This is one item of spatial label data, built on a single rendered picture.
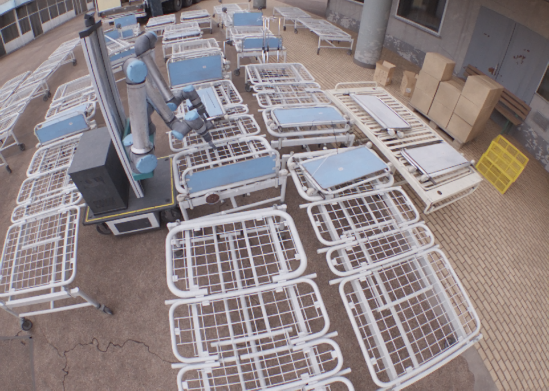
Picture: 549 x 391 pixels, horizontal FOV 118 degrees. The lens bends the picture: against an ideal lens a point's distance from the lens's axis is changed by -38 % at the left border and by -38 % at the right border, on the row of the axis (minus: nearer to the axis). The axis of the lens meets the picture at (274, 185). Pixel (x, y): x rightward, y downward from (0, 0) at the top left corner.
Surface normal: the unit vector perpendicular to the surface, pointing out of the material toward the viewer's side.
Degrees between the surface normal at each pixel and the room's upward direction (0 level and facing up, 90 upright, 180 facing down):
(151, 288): 0
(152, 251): 0
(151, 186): 0
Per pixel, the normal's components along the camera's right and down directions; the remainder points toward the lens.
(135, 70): 0.68, 0.46
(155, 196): 0.04, -0.69
